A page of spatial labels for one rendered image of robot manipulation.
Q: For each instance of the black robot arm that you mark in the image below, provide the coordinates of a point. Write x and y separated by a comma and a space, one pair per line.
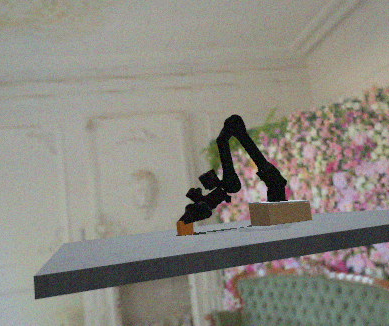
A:
267, 172

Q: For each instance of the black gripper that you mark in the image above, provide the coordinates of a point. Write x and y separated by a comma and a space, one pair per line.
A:
200, 211

